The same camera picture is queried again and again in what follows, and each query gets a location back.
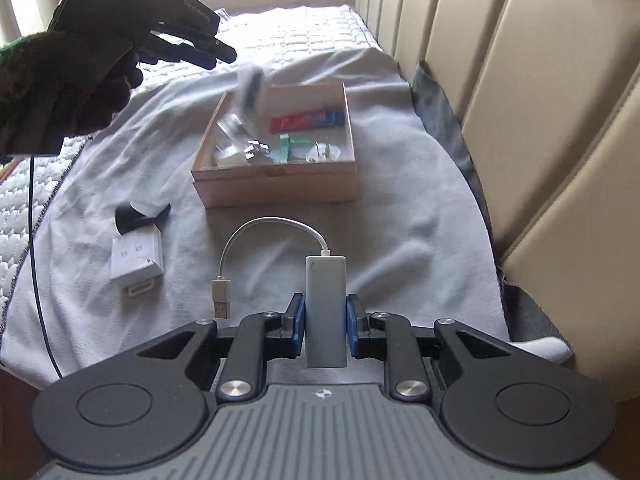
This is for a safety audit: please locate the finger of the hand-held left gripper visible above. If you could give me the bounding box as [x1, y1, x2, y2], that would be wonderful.
[137, 35, 218, 70]
[159, 27, 239, 65]

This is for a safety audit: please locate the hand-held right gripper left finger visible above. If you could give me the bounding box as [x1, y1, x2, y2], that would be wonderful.
[135, 292, 307, 403]

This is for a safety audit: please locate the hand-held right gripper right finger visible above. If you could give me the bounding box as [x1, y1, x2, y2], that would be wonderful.
[346, 292, 508, 402]

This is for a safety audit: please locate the grey adapter with white cable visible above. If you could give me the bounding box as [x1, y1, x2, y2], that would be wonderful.
[212, 217, 348, 369]

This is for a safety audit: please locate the clear bag with white cable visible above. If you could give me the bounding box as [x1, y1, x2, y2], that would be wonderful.
[216, 64, 266, 144]

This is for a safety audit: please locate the red tube with blue cap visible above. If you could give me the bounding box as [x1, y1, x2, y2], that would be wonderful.
[270, 108, 347, 134]

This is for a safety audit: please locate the green plastic clip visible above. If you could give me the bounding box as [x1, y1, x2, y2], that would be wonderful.
[272, 134, 312, 166]

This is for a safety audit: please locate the pink cardboard box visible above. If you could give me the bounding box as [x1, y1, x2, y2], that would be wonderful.
[190, 81, 360, 209]

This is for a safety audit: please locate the small clear plastic packet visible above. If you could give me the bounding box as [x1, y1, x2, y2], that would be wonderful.
[305, 141, 345, 164]

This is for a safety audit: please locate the person's left forearm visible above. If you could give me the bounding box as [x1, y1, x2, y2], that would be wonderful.
[0, 31, 66, 157]

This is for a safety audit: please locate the person's left hand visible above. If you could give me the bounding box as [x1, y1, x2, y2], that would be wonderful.
[30, 30, 146, 157]

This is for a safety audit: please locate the light grey blanket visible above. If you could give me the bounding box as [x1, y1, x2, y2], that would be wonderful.
[0, 50, 507, 397]

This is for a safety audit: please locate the black plastic object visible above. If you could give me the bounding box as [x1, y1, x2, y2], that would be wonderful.
[114, 201, 172, 236]

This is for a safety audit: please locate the white cardboard box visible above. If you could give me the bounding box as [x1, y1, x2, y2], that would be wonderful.
[110, 230, 166, 290]

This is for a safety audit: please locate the white cloth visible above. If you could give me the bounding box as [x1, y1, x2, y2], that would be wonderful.
[515, 335, 574, 364]

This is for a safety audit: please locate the dark grey cloth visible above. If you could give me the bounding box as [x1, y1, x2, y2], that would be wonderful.
[410, 60, 576, 358]

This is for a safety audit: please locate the beige padded headboard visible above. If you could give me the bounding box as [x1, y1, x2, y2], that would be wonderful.
[354, 0, 640, 406]

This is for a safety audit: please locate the thin black cable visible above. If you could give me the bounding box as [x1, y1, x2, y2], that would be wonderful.
[27, 152, 64, 381]

